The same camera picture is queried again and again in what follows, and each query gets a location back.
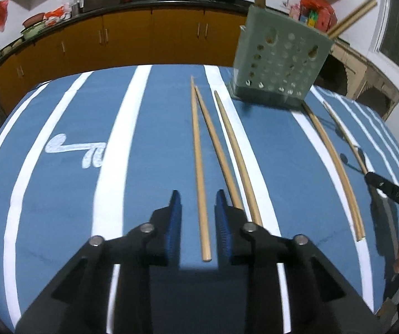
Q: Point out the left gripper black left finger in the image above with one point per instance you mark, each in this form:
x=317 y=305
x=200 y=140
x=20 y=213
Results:
x=105 y=286

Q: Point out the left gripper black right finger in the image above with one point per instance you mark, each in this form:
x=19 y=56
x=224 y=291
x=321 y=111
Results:
x=290 y=286

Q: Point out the lower wooden kitchen cabinets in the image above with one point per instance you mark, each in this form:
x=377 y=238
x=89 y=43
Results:
x=170 y=35

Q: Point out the wooden chopstick beside holder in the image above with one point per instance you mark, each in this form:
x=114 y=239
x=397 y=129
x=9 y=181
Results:
x=353 y=148

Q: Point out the wooden chopstick under gripper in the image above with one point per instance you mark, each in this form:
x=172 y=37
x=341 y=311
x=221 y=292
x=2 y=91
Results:
x=345 y=182

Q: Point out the wooden chopstick far left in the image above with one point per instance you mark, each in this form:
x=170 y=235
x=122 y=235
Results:
x=205 y=240

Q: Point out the blue white striped tablecloth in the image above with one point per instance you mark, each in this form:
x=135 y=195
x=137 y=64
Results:
x=98 y=152

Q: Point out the green perforated utensil holder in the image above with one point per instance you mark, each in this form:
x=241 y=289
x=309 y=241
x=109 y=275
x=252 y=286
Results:
x=277 y=59

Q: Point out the red bottles and bags cluster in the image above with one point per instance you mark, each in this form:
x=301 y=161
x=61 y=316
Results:
x=318 y=14

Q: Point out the stacked bowls on counter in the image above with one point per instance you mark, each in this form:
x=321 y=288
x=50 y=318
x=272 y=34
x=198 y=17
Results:
x=33 y=25

